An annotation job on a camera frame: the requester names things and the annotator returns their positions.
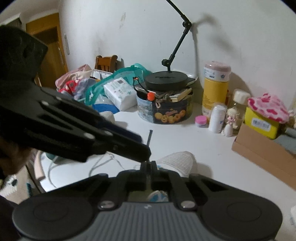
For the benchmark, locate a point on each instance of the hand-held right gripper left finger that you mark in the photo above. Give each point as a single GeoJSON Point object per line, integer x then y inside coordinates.
{"type": "Point", "coordinates": [144, 172]}

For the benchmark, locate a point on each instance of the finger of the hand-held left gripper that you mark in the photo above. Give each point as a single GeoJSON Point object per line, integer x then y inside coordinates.
{"type": "Point", "coordinates": [129, 148]}
{"type": "Point", "coordinates": [124, 132]}

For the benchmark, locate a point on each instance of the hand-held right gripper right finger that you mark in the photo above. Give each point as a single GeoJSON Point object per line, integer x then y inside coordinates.
{"type": "Point", "coordinates": [154, 172]}

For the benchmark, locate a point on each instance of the white blue sneaker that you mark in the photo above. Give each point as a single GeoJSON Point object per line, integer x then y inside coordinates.
{"type": "Point", "coordinates": [178, 162]}
{"type": "Point", "coordinates": [108, 117]}

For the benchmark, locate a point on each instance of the person's left hand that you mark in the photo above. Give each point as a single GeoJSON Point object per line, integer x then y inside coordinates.
{"type": "Point", "coordinates": [13, 160]}

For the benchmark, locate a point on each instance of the blue bag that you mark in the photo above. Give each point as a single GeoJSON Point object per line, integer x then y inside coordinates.
{"type": "Point", "coordinates": [104, 108]}

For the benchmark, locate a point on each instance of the white tissue pack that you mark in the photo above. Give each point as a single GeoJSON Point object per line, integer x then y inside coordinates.
{"type": "Point", "coordinates": [120, 92]}

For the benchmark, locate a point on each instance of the wooden door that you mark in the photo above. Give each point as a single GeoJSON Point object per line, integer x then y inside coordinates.
{"type": "Point", "coordinates": [48, 41]}

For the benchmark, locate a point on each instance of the round cookie tin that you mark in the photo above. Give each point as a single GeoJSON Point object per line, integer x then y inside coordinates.
{"type": "Point", "coordinates": [166, 111]}

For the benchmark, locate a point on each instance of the pile of clothes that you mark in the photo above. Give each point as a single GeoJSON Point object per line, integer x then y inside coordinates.
{"type": "Point", "coordinates": [74, 81]}

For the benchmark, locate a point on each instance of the green mesh tote bag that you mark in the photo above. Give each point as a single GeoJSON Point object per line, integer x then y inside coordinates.
{"type": "Point", "coordinates": [124, 71]}

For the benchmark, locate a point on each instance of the white plastic basket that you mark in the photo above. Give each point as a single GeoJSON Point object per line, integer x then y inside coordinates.
{"type": "Point", "coordinates": [101, 74]}

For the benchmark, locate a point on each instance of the black articulated stand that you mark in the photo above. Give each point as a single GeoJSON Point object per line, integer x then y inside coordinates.
{"type": "Point", "coordinates": [166, 80]}

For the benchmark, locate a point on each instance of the small pink lid jar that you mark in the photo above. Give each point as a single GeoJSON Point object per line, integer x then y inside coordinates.
{"type": "Point", "coordinates": [200, 121]}

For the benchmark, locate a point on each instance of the wooden chair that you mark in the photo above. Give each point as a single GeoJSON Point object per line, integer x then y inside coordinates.
{"type": "Point", "coordinates": [106, 63]}

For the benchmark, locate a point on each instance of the white pump bottle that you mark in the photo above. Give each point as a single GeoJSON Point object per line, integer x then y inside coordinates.
{"type": "Point", "coordinates": [217, 119]}

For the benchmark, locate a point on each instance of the doll figurine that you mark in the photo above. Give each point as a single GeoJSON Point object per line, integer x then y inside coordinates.
{"type": "Point", "coordinates": [231, 122]}

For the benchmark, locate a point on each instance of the yellow canister pink lid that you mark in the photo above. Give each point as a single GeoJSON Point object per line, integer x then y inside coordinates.
{"type": "Point", "coordinates": [215, 92]}

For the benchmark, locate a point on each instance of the cardboard box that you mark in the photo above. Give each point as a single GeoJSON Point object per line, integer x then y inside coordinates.
{"type": "Point", "coordinates": [259, 150]}

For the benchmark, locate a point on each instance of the clear baby bottle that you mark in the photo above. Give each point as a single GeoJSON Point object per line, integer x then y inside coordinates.
{"type": "Point", "coordinates": [240, 97]}

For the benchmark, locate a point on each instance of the yellow box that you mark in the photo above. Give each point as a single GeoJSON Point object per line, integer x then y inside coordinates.
{"type": "Point", "coordinates": [259, 122]}

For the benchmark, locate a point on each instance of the pink heart patterned cloth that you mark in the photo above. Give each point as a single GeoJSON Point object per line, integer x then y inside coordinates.
{"type": "Point", "coordinates": [268, 109]}

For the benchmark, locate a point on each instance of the grey cloth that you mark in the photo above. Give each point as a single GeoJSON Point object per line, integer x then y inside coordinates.
{"type": "Point", "coordinates": [286, 142]}

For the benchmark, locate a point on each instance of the small beige teddy bear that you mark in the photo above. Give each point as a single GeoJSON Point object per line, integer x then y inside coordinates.
{"type": "Point", "coordinates": [292, 119]}

